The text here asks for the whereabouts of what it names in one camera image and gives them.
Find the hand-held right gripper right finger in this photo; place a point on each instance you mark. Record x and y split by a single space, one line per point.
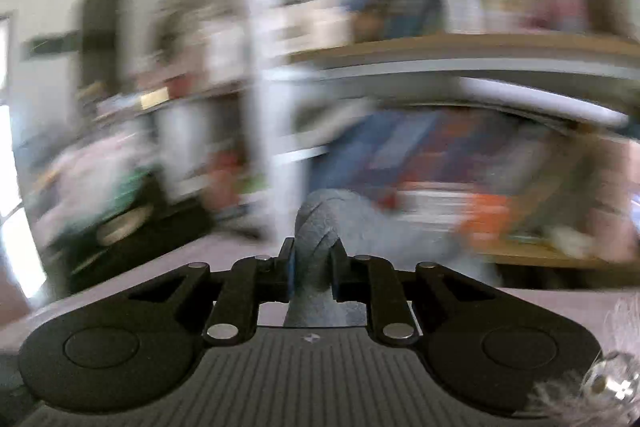
336 277

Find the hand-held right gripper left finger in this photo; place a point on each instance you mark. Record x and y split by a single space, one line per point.
290 272

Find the grey sweatshirt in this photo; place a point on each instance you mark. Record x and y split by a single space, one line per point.
315 227

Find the pink cartoon table mat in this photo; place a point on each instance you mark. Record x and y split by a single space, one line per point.
165 262

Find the row of leaning colourful books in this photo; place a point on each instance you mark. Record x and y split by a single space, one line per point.
400 147

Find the white wooden bookshelf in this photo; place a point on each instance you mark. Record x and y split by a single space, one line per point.
260 82

